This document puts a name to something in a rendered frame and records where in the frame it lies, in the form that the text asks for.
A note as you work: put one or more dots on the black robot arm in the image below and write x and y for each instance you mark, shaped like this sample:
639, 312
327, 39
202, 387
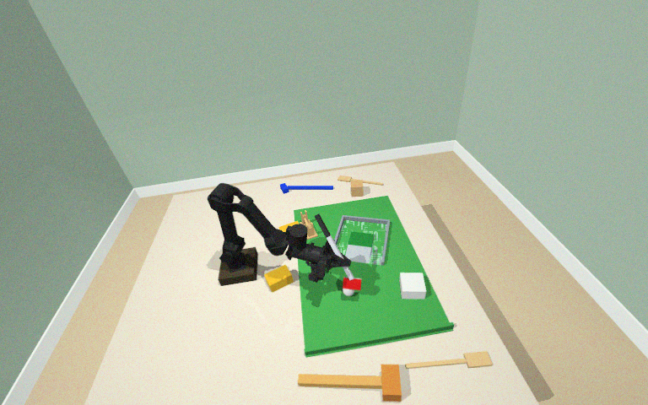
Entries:
276, 241

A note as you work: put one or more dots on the green flat mat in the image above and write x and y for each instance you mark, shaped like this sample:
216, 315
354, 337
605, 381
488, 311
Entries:
328, 315

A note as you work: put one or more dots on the white cube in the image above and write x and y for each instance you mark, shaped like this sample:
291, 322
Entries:
412, 286

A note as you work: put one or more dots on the blue toy putter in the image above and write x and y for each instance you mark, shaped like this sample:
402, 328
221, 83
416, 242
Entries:
285, 188

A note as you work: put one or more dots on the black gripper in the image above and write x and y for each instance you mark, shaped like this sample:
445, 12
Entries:
324, 257

